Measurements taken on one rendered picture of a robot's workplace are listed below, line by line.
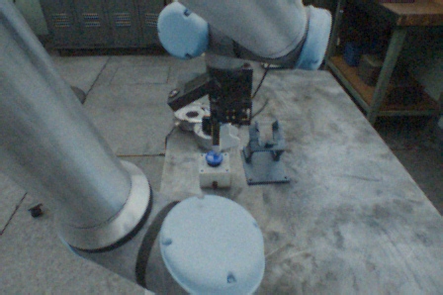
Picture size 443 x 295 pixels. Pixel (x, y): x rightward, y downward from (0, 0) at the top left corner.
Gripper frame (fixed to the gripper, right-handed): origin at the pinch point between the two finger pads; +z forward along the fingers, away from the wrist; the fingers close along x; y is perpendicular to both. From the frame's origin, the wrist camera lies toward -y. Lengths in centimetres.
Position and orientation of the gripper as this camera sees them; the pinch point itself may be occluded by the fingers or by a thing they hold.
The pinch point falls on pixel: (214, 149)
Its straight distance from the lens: 70.6
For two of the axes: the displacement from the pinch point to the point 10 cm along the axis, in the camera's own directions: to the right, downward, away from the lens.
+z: 0.0, 7.9, 6.1
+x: -0.4, -6.1, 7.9
